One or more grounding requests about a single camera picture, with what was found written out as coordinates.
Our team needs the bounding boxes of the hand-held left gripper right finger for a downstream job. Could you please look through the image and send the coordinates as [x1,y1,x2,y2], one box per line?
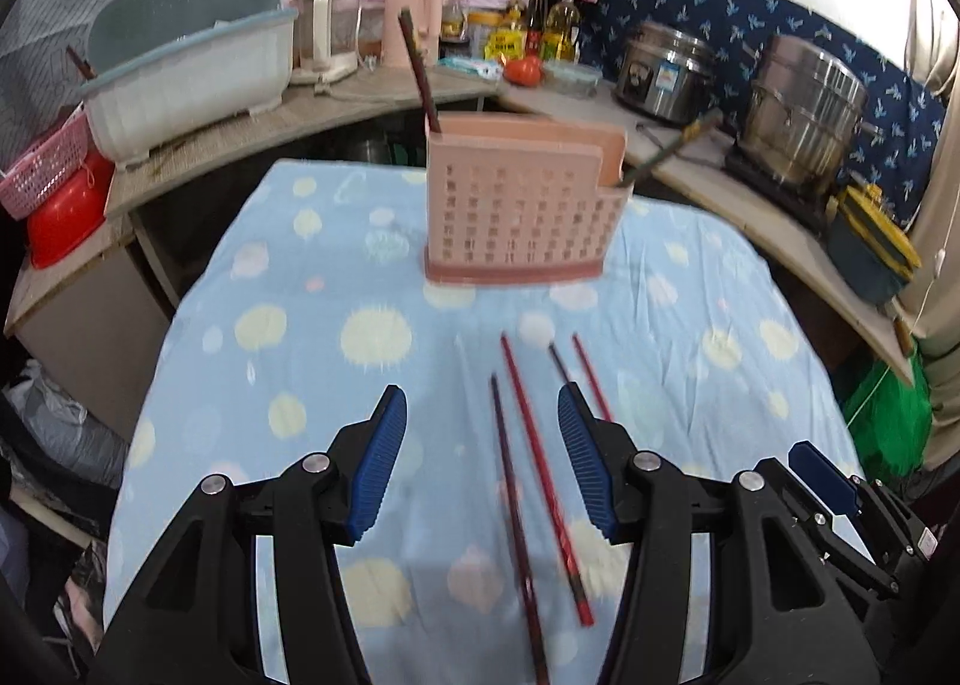
[556,382,882,685]

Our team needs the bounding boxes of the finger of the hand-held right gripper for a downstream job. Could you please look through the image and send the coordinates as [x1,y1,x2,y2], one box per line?
[787,440,940,577]
[752,458,901,600]

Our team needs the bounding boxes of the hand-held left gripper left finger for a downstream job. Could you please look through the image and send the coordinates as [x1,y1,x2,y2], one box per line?
[88,385,410,685]

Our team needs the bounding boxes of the bright red chopstick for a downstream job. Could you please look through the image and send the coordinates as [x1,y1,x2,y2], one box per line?
[499,333,596,628]

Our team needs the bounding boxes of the red chopstick gold band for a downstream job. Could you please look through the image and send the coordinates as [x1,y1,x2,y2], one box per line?
[571,333,615,424]

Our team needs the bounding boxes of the dark brown-red chopstick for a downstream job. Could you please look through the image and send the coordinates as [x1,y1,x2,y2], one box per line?
[489,373,550,685]

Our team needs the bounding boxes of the pink perforated utensil holder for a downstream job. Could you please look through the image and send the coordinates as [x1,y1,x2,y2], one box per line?
[422,115,627,285]

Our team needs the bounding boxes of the green chopstick gold band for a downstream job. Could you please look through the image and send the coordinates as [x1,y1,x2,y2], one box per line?
[616,110,725,191]

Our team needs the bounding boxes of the dark red chopstick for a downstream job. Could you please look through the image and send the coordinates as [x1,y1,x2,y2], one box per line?
[397,10,444,134]

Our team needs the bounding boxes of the green plastic bag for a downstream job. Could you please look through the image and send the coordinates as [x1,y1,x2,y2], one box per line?
[840,362,931,483]

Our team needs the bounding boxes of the blue spotted tablecloth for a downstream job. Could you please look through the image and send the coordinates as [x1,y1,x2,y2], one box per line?
[101,158,871,685]

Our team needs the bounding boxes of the dark lunch box yellow clips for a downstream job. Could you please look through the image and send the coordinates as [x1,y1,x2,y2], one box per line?
[827,182,923,305]

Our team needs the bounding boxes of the wooden counter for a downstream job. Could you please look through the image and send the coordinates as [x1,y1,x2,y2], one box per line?
[105,58,916,386]

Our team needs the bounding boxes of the beige curtain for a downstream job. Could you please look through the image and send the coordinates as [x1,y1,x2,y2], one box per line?
[900,0,960,468]

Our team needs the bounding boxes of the grey plastic bag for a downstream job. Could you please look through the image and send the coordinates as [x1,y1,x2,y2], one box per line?
[0,358,128,491]

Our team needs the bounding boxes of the black induction cooker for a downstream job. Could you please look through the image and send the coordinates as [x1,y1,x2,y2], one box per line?
[724,145,848,217]

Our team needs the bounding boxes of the grey low cabinet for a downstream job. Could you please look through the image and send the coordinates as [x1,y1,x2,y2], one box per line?
[4,212,177,446]

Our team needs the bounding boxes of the steel steamer pot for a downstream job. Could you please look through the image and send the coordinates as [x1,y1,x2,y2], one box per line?
[739,34,886,185]

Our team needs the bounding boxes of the clear glass container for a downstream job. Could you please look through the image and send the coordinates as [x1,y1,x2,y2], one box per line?
[541,59,601,98]

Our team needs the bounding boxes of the steel rice cooker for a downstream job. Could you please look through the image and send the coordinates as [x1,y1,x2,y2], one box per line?
[615,20,725,125]

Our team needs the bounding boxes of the red plastic basin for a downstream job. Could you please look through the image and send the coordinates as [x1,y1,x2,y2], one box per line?
[26,152,113,271]

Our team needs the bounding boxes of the blue flat packet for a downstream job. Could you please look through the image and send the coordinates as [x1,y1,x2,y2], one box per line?
[436,56,500,80]

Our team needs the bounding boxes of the white dish drainer teal lid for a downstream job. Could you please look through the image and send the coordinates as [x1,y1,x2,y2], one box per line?
[79,0,299,168]

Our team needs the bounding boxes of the yellow seasoning packet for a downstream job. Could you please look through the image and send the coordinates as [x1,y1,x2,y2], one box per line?
[487,28,527,64]

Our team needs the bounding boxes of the yellow cooking oil bottle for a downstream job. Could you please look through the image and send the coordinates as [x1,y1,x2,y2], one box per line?
[541,0,582,63]

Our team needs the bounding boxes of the white electric kettle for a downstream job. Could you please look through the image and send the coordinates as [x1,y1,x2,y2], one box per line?
[289,0,363,87]

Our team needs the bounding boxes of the round food tin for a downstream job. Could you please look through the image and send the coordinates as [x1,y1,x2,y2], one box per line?
[466,10,502,60]

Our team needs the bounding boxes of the pink plastic basket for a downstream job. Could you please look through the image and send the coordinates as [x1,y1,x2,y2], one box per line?
[0,106,91,221]

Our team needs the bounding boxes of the pink electric kettle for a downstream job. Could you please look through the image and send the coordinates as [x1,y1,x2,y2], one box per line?
[382,0,445,69]

